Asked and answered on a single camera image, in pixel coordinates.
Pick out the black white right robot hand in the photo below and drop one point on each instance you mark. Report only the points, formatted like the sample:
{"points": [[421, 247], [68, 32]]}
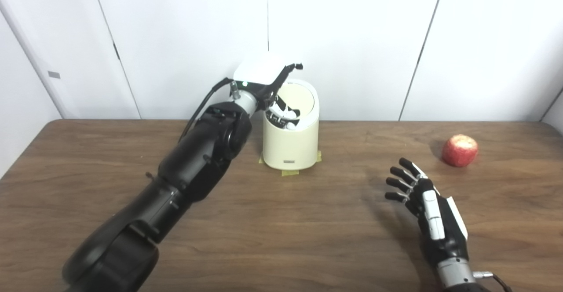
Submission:
{"points": [[446, 230]]}

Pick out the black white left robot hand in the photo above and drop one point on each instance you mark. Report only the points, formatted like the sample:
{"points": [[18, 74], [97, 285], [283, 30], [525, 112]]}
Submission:
{"points": [[261, 70]]}

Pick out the grey wall label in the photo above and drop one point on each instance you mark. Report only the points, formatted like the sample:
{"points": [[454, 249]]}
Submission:
{"points": [[53, 74]]}

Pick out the red apple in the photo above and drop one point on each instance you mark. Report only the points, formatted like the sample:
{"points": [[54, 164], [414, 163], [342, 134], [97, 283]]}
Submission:
{"points": [[460, 150]]}

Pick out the wide yellow tape piece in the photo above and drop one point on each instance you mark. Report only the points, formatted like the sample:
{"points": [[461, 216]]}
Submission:
{"points": [[290, 173]]}

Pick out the cream-colored round bin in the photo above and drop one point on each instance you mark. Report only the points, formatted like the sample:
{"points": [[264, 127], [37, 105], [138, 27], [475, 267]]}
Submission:
{"points": [[290, 147]]}

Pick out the cream round bin lid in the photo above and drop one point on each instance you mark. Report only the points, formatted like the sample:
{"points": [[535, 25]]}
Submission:
{"points": [[301, 96]]}

